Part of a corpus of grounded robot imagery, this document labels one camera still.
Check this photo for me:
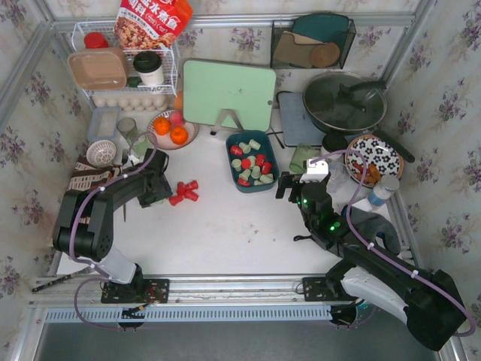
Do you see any clear plastic cup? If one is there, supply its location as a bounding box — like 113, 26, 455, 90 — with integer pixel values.
327, 162, 349, 193

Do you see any green capsule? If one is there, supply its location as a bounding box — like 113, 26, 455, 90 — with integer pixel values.
250, 165, 261, 179
249, 139, 261, 150
239, 168, 251, 181

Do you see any red capsule number two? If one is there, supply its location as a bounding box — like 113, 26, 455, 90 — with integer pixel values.
256, 154, 265, 167

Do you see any teal storage basket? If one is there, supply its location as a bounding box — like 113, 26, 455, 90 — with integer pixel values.
225, 130, 280, 193

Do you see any red capsule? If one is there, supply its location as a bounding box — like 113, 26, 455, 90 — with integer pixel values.
229, 144, 244, 156
237, 177, 250, 187

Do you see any green capsule top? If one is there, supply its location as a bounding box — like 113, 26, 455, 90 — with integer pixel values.
249, 139, 261, 150

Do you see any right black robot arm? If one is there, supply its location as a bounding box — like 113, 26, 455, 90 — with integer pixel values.
276, 168, 476, 351

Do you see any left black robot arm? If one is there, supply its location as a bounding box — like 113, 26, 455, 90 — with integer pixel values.
53, 149, 172, 303

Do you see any white strainer basket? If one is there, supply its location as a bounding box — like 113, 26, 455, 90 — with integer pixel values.
86, 140, 116, 168

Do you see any clear storage box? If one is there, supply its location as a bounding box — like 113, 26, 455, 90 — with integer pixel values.
87, 107, 121, 142

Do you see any green glass cup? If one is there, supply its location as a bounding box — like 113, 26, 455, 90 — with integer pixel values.
289, 144, 320, 174

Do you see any grey green tumbler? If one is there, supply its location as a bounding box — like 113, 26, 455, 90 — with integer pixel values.
116, 117, 150, 159

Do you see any jar with black lid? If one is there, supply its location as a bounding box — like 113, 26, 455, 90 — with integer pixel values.
321, 133, 348, 163

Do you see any fruit plate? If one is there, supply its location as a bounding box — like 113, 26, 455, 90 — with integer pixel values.
147, 111, 199, 150

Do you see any blue grey trivet mat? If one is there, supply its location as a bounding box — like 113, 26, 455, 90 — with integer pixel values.
277, 91, 325, 147

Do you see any white bottle blue label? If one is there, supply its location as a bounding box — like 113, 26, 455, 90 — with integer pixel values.
367, 174, 400, 209

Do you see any striped kitchen towel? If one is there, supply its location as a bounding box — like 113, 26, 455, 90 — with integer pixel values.
67, 156, 121, 191

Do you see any flower patterned plate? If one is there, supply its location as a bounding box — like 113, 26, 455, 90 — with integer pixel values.
344, 135, 404, 188

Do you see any egg tray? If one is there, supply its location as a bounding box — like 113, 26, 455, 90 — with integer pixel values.
92, 94, 169, 111

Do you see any black frying pan with lid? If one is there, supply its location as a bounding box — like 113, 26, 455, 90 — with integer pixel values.
302, 71, 415, 163

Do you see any light green cutting board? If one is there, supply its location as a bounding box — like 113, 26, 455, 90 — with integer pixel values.
183, 59, 277, 132

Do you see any white cup black lid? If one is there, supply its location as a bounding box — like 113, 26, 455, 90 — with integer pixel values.
133, 50, 165, 86

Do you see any beige plastic container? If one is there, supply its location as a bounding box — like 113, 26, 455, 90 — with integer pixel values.
68, 47, 129, 91

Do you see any black mesh holder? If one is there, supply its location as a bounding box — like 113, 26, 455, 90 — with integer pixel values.
270, 12, 356, 69

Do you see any red lid jar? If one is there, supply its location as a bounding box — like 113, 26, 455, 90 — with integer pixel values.
83, 32, 109, 49

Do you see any red snack bag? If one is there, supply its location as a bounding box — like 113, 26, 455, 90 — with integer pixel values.
113, 0, 193, 50

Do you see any white wire rack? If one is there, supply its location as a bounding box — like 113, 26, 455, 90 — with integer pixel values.
71, 20, 178, 99

